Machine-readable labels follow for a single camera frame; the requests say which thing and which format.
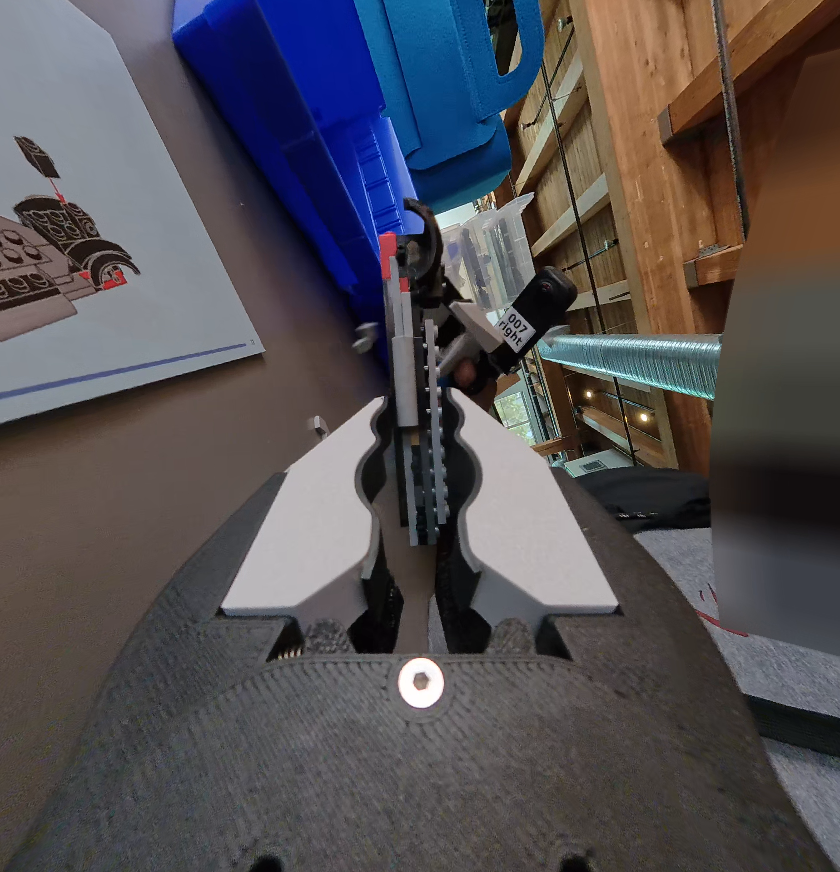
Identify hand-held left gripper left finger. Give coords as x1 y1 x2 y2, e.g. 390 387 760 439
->
220 396 391 624

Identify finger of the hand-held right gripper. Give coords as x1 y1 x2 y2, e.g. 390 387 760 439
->
437 336 483 380
447 300 497 343

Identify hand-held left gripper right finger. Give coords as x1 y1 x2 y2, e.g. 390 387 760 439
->
450 394 621 625

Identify black grey toy brick assembly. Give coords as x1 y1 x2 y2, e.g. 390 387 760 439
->
378 198 462 547

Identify long grey studded brick plate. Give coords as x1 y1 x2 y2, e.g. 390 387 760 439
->
420 320 456 540

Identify blue plastic storage bin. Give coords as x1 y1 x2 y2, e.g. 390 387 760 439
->
173 0 407 239
324 225 395 355

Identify light blue instruction booklet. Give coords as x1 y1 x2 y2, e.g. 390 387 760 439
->
0 0 266 430

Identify clear plastic container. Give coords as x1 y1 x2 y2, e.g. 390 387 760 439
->
443 193 537 307

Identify person's black jacket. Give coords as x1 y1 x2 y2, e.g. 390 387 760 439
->
577 469 712 532

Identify teal plastic container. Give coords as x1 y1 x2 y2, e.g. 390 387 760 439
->
355 0 547 215

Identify person's grey shirt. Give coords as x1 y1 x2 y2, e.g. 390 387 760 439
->
634 528 840 872

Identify silver ventilation duct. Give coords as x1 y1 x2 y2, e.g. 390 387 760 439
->
539 332 724 401

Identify black strap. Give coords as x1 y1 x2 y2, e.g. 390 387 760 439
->
743 695 840 760

